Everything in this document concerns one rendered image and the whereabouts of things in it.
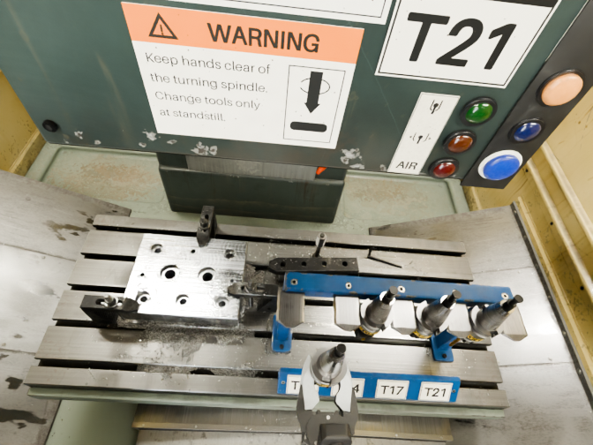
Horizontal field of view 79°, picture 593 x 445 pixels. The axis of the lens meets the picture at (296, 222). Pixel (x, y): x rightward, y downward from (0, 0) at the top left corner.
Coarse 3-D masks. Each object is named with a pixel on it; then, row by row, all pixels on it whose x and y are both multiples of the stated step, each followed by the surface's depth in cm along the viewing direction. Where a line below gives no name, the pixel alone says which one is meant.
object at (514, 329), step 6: (516, 306) 73; (516, 312) 73; (510, 318) 72; (516, 318) 72; (504, 324) 71; (510, 324) 71; (516, 324) 71; (522, 324) 71; (504, 330) 70; (510, 330) 70; (516, 330) 70; (522, 330) 70; (510, 336) 70; (516, 336) 70; (522, 336) 70
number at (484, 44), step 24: (456, 24) 23; (480, 24) 23; (504, 24) 23; (528, 24) 23; (456, 48) 24; (480, 48) 24; (504, 48) 24; (456, 72) 26; (480, 72) 26; (504, 72) 26
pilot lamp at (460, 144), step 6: (456, 138) 30; (462, 138) 30; (468, 138) 30; (450, 144) 31; (456, 144) 30; (462, 144) 30; (468, 144) 30; (450, 150) 31; (456, 150) 31; (462, 150) 31
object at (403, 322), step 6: (396, 300) 72; (402, 300) 72; (408, 300) 72; (396, 306) 71; (402, 306) 71; (408, 306) 71; (414, 306) 71; (396, 312) 70; (402, 312) 70; (408, 312) 70; (414, 312) 71; (396, 318) 69; (402, 318) 70; (408, 318) 70; (414, 318) 70; (390, 324) 69; (396, 324) 69; (402, 324) 69; (408, 324) 69; (414, 324) 69; (396, 330) 68; (402, 330) 68; (408, 330) 68; (414, 330) 68
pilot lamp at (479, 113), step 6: (474, 108) 28; (480, 108) 28; (486, 108) 28; (468, 114) 28; (474, 114) 28; (480, 114) 28; (486, 114) 28; (468, 120) 29; (474, 120) 28; (480, 120) 28
